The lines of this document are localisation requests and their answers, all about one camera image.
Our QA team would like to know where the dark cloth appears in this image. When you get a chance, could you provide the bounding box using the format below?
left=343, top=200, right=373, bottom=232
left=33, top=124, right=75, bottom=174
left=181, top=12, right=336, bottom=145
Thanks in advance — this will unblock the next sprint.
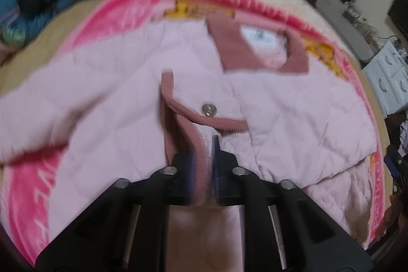
left=385, top=112, right=408, bottom=153

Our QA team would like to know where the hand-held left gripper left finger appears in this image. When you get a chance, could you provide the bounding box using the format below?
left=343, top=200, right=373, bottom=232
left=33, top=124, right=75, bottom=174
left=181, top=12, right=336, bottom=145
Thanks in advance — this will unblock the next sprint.
left=35, top=152, right=198, bottom=272

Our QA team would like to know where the pink quilted jacket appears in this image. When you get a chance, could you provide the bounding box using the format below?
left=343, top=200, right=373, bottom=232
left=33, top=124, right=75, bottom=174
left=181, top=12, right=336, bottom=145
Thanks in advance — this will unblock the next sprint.
left=0, top=17, right=378, bottom=272

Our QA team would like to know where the black television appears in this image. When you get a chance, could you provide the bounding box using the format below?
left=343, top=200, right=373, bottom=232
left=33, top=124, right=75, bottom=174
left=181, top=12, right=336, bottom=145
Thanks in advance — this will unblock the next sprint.
left=387, top=0, right=408, bottom=34

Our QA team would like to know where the grey dresser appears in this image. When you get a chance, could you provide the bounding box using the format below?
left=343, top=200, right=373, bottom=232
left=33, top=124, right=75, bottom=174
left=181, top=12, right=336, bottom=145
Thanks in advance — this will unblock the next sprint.
left=301, top=0, right=376, bottom=61

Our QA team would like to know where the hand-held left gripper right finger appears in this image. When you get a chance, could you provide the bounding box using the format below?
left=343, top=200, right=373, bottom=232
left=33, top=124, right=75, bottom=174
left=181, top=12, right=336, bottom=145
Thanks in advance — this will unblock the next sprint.
left=212, top=135, right=373, bottom=272

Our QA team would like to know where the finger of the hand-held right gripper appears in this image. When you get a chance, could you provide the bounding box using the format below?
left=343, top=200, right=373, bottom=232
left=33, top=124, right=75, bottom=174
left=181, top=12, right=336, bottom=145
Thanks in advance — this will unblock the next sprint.
left=383, top=145, right=408, bottom=196

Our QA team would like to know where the pink printed blanket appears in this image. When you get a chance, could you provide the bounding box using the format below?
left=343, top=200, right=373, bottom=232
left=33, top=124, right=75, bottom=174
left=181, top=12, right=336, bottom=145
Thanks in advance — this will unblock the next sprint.
left=0, top=0, right=388, bottom=266

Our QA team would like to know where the white chest of drawers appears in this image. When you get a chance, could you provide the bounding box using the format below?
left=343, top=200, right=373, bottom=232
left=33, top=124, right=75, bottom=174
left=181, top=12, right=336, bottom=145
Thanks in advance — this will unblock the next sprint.
left=363, top=42, right=408, bottom=117

